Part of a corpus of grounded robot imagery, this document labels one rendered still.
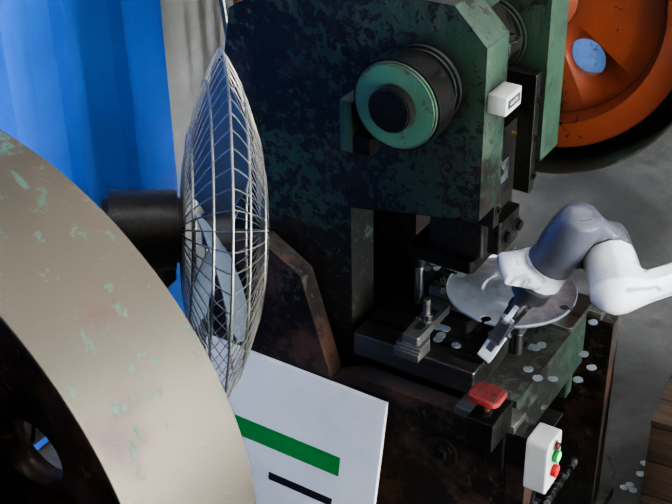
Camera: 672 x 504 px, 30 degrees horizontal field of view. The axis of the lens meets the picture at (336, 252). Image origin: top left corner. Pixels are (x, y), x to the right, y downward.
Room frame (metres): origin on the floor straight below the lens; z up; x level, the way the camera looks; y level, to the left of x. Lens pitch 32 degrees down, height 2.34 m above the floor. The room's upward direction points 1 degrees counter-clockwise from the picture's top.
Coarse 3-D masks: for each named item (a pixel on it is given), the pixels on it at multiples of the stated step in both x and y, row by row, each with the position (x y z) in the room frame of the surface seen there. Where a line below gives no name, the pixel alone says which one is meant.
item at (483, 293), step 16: (496, 256) 2.46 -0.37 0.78; (480, 272) 2.40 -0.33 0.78; (496, 272) 2.40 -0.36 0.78; (448, 288) 2.33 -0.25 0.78; (464, 288) 2.33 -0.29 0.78; (480, 288) 2.33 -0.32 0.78; (496, 288) 2.32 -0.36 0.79; (576, 288) 2.31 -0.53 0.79; (464, 304) 2.27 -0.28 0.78; (480, 304) 2.27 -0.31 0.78; (496, 304) 2.27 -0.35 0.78; (560, 304) 2.26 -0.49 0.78; (480, 320) 2.21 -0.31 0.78; (496, 320) 2.21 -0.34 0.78; (528, 320) 2.20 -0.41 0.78; (544, 320) 2.20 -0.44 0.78
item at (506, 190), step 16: (512, 128) 2.38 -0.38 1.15; (512, 144) 2.39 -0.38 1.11; (512, 160) 2.39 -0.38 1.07; (512, 176) 2.40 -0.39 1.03; (512, 208) 2.35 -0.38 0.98; (432, 224) 2.35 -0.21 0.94; (448, 224) 2.33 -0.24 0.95; (464, 224) 2.30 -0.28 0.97; (512, 224) 2.34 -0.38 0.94; (432, 240) 2.35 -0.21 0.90; (448, 240) 2.32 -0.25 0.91; (464, 240) 2.30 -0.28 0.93; (480, 240) 2.28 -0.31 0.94; (496, 240) 2.29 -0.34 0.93; (512, 240) 2.34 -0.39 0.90; (480, 256) 2.28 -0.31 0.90
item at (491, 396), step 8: (480, 384) 2.01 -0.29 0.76; (488, 384) 2.01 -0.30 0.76; (472, 392) 1.99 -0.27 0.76; (480, 392) 1.99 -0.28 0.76; (488, 392) 1.99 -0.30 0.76; (496, 392) 1.99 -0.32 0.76; (504, 392) 1.99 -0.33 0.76; (472, 400) 1.97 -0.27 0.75; (480, 400) 1.96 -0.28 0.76; (488, 400) 1.96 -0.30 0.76; (496, 400) 1.96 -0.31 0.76; (488, 408) 1.98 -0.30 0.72
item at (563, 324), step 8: (584, 296) 2.29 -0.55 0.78; (576, 304) 2.26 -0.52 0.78; (584, 304) 2.26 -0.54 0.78; (592, 304) 2.27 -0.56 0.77; (576, 312) 2.23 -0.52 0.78; (584, 312) 2.23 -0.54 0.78; (560, 320) 2.20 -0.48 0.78; (568, 320) 2.20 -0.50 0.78; (576, 320) 2.20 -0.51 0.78; (520, 328) 2.26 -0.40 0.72; (528, 328) 2.28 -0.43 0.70; (536, 328) 2.31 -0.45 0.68; (560, 328) 2.18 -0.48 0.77; (568, 328) 2.17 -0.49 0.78; (512, 336) 2.26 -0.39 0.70; (520, 336) 2.26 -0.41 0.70; (528, 336) 2.29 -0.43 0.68; (512, 344) 2.26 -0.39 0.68; (520, 344) 2.26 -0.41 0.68; (528, 344) 2.27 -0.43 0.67; (512, 352) 2.26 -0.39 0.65; (520, 352) 2.26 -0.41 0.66
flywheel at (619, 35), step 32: (576, 0) 2.65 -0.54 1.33; (608, 0) 2.61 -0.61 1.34; (640, 0) 2.58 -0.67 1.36; (576, 32) 2.65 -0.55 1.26; (608, 32) 2.61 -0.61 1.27; (640, 32) 2.57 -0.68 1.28; (576, 64) 2.68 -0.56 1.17; (608, 64) 2.61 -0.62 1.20; (640, 64) 2.57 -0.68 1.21; (576, 96) 2.64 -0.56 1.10; (608, 96) 2.60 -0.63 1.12; (640, 96) 2.53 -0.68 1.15; (576, 128) 2.60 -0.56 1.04; (608, 128) 2.56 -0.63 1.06
